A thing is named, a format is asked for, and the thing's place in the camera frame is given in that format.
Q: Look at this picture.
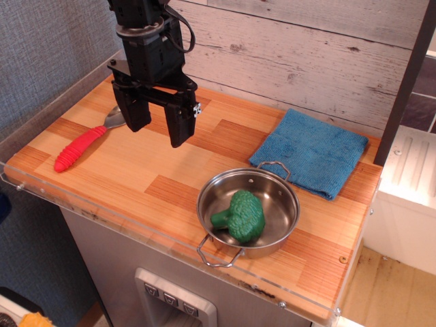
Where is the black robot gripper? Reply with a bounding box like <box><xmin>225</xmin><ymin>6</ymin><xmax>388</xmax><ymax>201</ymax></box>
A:
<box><xmin>108</xmin><ymin>16</ymin><xmax>198</xmax><ymax>148</ymax></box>

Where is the grey cabinet button panel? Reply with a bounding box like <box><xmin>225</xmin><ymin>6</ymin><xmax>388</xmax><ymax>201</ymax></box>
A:
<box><xmin>135</xmin><ymin>268</ymin><xmax>218</xmax><ymax>326</ymax></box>

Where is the yellow object bottom left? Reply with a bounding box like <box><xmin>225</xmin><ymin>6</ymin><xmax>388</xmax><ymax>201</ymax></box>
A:
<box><xmin>18</xmin><ymin>313</ymin><xmax>53</xmax><ymax>327</ymax></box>

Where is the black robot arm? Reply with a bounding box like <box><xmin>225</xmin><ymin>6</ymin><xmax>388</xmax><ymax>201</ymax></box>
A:
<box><xmin>108</xmin><ymin>1</ymin><xmax>201</xmax><ymax>148</ymax></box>

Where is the stainless steel pan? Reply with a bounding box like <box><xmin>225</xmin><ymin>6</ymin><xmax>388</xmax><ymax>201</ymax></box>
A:
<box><xmin>197</xmin><ymin>161</ymin><xmax>300</xmax><ymax>268</ymax></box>

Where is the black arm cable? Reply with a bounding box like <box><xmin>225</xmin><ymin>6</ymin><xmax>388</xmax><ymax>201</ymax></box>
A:
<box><xmin>163</xmin><ymin>3</ymin><xmax>196</xmax><ymax>54</ymax></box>

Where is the clear acrylic table guard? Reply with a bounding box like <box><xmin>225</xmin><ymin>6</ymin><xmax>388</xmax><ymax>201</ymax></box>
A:
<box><xmin>1</xmin><ymin>68</ymin><xmax>382</xmax><ymax>326</ymax></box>

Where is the red handled metal spoon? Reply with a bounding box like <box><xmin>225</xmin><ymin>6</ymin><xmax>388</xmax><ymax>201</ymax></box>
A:
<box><xmin>54</xmin><ymin>106</ymin><xmax>126</xmax><ymax>172</ymax></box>

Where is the green toy broccoli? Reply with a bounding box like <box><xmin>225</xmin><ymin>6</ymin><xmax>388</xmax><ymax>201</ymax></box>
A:
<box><xmin>211</xmin><ymin>190</ymin><xmax>266</xmax><ymax>243</ymax></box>

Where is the blue cloth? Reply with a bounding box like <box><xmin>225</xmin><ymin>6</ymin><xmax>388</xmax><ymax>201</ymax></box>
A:
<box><xmin>249</xmin><ymin>109</ymin><xmax>369</xmax><ymax>201</ymax></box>

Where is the dark right shelf post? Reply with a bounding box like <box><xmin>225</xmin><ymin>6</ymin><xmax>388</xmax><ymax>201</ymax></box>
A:
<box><xmin>373</xmin><ymin>0</ymin><xmax>435</xmax><ymax>166</ymax></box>

